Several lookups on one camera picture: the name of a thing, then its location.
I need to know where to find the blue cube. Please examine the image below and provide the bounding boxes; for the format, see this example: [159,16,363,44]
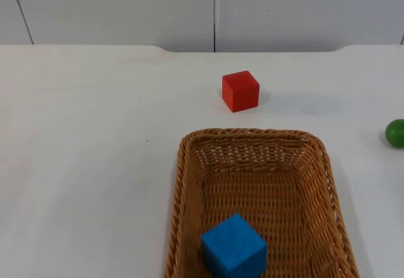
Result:
[201,213,268,278]

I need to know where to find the green ball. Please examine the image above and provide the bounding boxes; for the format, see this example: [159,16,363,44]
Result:
[384,119,404,149]

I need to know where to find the brown wicker basket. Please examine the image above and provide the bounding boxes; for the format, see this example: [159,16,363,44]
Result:
[163,128,360,278]

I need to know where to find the red cube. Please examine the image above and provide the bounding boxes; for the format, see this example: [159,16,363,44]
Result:
[222,70,261,114]

